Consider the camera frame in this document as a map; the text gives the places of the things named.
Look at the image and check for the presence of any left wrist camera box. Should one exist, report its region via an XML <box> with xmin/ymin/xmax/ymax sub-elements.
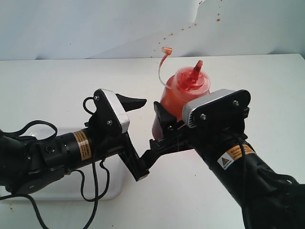
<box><xmin>93</xmin><ymin>89</ymin><xmax>130</xmax><ymax>137</ymax></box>

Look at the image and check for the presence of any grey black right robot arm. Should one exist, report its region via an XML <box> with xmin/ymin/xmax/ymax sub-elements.
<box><xmin>151</xmin><ymin>100</ymin><xmax>305</xmax><ymax>229</ymax></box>

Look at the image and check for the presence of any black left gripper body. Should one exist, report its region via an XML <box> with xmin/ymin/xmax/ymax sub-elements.
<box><xmin>57</xmin><ymin>114</ymin><xmax>136</xmax><ymax>170</ymax></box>

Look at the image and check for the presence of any white rectangular tray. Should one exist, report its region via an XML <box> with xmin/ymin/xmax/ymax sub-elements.
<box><xmin>25</xmin><ymin>125</ymin><xmax>126</xmax><ymax>201</ymax></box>

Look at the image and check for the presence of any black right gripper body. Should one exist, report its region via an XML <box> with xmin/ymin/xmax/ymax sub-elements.
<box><xmin>150</xmin><ymin>123</ymin><xmax>247</xmax><ymax>164</ymax></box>

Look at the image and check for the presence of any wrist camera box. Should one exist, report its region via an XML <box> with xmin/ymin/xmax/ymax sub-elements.
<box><xmin>93</xmin><ymin>89</ymin><xmax>130</xmax><ymax>137</ymax></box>
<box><xmin>182</xmin><ymin>89</ymin><xmax>251</xmax><ymax>134</ymax></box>

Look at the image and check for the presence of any red sauce squeeze bottle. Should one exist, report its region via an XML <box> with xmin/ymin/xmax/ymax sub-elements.
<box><xmin>151</xmin><ymin>46</ymin><xmax>212</xmax><ymax>141</ymax></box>

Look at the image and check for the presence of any black left camera cable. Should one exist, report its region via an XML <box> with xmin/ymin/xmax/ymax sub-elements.
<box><xmin>0</xmin><ymin>96</ymin><xmax>111</xmax><ymax>229</ymax></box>

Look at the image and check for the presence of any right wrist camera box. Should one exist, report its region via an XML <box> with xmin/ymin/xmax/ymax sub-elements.
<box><xmin>182</xmin><ymin>89</ymin><xmax>251</xmax><ymax>134</ymax></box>

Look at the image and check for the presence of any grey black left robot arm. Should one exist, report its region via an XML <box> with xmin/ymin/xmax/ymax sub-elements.
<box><xmin>0</xmin><ymin>89</ymin><xmax>149</xmax><ymax>195</ymax></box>

